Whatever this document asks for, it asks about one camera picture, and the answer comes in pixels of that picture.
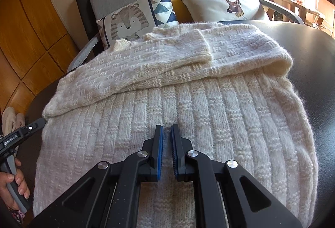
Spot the cream knit sweater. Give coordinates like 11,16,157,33
33,22,318,228

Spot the deer print cushion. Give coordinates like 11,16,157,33
179,0,270,22

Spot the beige fluffy cloth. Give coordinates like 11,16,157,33
1,106,26,137

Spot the tiger print cushion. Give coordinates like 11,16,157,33
96,0,180,51

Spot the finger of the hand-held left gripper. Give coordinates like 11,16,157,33
26,117,47,131

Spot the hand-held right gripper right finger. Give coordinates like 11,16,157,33
171,123,304,228

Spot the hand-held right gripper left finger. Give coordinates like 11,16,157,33
27,125,163,228

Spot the person's left forearm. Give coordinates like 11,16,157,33
5,206,27,221

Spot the person's left hand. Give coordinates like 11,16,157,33
0,160,29,209

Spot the orange wooden wardrobe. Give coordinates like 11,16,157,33
0,0,80,124

